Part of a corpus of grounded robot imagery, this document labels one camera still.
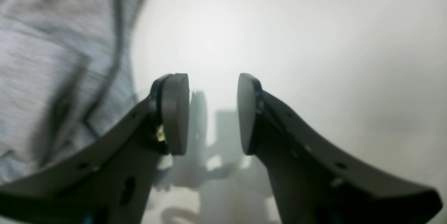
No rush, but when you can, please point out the grey T-shirt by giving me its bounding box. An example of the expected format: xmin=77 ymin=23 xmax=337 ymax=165
xmin=0 ymin=0 xmax=143 ymax=184

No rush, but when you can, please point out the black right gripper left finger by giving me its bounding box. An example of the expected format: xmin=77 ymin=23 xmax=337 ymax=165
xmin=0 ymin=74 xmax=190 ymax=224

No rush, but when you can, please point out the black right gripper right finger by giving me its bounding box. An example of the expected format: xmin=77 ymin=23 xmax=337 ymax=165
xmin=237 ymin=74 xmax=443 ymax=224

